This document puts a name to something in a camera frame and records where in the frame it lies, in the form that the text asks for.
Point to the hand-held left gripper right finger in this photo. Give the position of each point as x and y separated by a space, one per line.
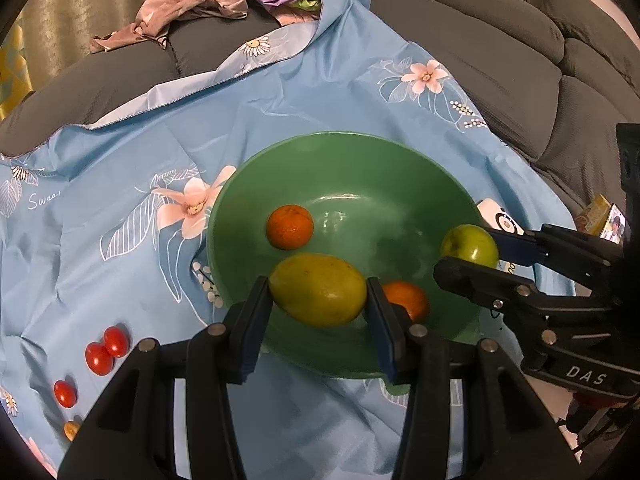
382 330

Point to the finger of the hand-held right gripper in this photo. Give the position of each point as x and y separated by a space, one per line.
515 247
475 280

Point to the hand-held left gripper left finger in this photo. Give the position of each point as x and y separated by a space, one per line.
252 330

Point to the green apple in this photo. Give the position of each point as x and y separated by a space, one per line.
467 245

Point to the yellow-green mango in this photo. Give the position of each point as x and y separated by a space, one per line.
317 287

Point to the red cherry tomato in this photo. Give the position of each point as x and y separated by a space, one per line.
65 394
98 358
116 341

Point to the green bowl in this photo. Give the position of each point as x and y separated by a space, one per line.
350 175

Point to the orange tangerine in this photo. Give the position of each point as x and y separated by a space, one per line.
407 297
290 227

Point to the white card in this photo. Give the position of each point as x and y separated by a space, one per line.
492 212

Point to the yellow printed box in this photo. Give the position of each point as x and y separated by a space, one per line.
595 210

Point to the grey sofa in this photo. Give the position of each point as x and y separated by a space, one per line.
500 35

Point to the blue floral cloth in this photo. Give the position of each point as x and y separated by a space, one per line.
300 100

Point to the pink garment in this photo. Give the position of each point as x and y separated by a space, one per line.
170 0

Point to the yellow patterned curtain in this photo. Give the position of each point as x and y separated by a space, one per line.
12 70

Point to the beige curtain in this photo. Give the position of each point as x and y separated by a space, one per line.
75 5

